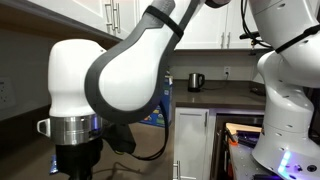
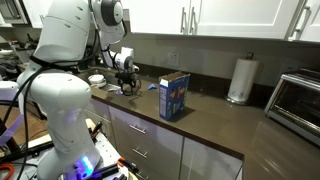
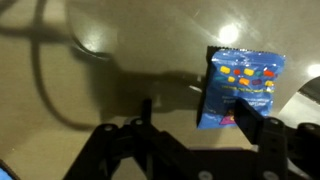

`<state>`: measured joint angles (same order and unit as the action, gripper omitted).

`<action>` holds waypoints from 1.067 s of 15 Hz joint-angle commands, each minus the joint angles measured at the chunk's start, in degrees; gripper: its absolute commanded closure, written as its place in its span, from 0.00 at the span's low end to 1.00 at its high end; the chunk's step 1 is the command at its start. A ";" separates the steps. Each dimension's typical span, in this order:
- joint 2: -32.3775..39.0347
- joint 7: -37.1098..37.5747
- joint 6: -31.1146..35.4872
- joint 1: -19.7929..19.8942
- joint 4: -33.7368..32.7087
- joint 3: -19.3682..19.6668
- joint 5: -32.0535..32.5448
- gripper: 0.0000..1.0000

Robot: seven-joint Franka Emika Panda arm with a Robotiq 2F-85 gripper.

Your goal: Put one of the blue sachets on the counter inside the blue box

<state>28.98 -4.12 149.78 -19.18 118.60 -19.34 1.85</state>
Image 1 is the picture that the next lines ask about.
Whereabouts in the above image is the black under-counter appliance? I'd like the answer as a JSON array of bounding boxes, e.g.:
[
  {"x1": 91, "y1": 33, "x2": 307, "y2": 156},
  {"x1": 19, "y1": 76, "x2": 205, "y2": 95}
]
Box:
[{"x1": 212, "y1": 113, "x2": 266, "y2": 180}]

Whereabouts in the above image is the black kettle cord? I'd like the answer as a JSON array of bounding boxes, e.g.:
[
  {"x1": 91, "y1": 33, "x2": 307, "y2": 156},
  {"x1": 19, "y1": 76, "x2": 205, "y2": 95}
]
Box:
[{"x1": 202, "y1": 73, "x2": 230, "y2": 92}]

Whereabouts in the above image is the wooden board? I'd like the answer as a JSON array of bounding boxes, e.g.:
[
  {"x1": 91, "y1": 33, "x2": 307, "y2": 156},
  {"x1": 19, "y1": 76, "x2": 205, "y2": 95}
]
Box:
[{"x1": 225, "y1": 122, "x2": 264, "y2": 135}]

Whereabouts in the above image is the white lower cabinet door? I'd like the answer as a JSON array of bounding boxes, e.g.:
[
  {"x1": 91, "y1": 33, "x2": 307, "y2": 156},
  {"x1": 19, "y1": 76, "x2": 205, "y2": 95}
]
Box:
[{"x1": 172, "y1": 107, "x2": 210, "y2": 180}]

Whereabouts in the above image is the white cabinet door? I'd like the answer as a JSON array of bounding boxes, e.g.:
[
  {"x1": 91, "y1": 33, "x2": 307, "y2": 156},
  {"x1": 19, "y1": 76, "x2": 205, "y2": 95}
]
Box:
[
  {"x1": 172, "y1": 107, "x2": 210, "y2": 180},
  {"x1": 28, "y1": 0, "x2": 114, "y2": 34}
]

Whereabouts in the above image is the black camera on stand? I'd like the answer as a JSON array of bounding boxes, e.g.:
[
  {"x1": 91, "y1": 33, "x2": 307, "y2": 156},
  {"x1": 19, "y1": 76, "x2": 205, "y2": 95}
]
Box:
[{"x1": 238, "y1": 30, "x2": 264, "y2": 56}]

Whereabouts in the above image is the small black counter item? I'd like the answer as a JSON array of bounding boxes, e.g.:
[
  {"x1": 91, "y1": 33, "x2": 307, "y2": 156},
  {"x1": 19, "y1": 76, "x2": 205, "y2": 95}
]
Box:
[{"x1": 249, "y1": 86, "x2": 268, "y2": 98}]

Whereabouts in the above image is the steel electric kettle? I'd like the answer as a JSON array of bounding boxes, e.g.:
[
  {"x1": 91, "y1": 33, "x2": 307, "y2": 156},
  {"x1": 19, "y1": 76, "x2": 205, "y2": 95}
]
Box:
[{"x1": 187, "y1": 72, "x2": 206, "y2": 94}]

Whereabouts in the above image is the blue snack box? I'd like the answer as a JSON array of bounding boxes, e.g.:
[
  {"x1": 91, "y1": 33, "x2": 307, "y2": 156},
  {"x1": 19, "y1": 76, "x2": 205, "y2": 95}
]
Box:
[{"x1": 139, "y1": 74, "x2": 175, "y2": 129}]

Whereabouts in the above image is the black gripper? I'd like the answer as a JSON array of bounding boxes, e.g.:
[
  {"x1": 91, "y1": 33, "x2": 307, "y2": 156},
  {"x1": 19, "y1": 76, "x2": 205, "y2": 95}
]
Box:
[{"x1": 54, "y1": 137, "x2": 104, "y2": 180}]

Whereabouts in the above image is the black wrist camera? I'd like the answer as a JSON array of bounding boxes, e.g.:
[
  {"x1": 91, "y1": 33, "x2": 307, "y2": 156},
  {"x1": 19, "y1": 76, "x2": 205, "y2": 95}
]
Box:
[{"x1": 101, "y1": 123, "x2": 137, "y2": 155}]

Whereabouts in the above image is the white upper cabinet door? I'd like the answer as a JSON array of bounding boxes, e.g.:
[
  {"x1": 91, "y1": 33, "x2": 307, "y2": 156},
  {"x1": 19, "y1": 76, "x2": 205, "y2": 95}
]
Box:
[{"x1": 28, "y1": 0, "x2": 114, "y2": 34}]

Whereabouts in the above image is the perforated robot mounting table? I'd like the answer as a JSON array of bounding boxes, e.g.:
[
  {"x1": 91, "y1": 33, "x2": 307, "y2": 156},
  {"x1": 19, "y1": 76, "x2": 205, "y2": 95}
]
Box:
[{"x1": 227, "y1": 142, "x2": 291, "y2": 180}]

